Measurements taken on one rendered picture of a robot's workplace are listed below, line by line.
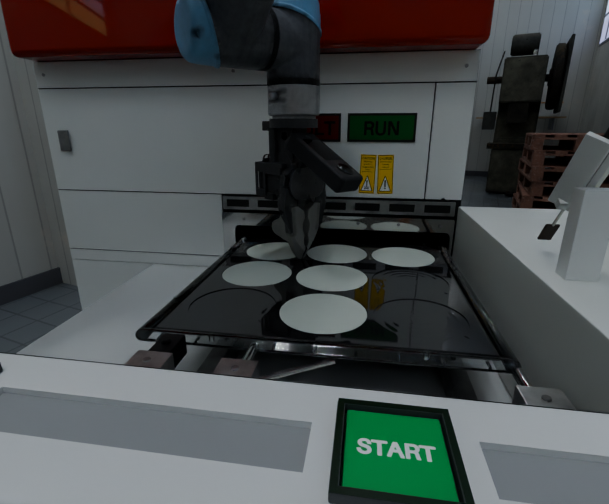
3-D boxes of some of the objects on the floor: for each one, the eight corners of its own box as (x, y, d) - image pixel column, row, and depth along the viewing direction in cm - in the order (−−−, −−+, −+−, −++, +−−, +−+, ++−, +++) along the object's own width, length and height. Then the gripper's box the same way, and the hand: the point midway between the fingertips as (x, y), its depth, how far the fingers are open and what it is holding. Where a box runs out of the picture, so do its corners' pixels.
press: (555, 200, 602) (593, 15, 522) (473, 195, 641) (497, 23, 562) (538, 187, 720) (568, 35, 640) (471, 184, 759) (490, 41, 680)
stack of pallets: (624, 233, 412) (651, 135, 380) (517, 224, 452) (533, 134, 421) (592, 209, 536) (611, 133, 504) (511, 203, 576) (523, 132, 544)
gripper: (292, 119, 62) (293, 244, 69) (247, 118, 56) (253, 255, 63) (332, 119, 57) (329, 255, 63) (288, 118, 50) (289, 268, 57)
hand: (303, 252), depth 61 cm, fingers closed
